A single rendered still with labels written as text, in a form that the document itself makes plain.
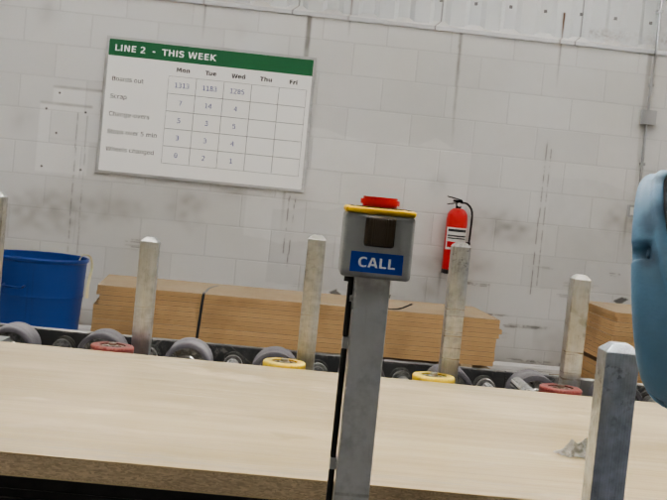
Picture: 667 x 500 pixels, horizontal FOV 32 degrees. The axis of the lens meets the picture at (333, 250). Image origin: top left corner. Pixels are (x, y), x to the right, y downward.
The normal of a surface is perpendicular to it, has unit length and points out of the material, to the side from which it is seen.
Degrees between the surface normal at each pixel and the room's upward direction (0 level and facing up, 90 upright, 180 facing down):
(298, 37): 90
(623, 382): 90
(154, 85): 90
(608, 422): 90
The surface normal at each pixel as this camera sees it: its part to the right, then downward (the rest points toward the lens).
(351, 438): 0.03, 0.06
